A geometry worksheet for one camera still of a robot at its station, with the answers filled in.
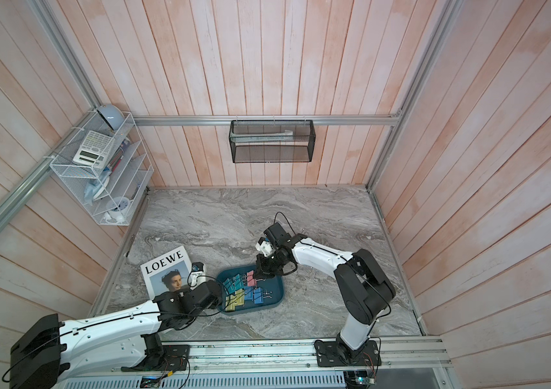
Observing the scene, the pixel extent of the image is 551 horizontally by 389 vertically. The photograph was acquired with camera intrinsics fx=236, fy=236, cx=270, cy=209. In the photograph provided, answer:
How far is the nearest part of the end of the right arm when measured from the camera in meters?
0.68

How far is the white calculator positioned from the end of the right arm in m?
0.57

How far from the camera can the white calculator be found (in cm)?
73
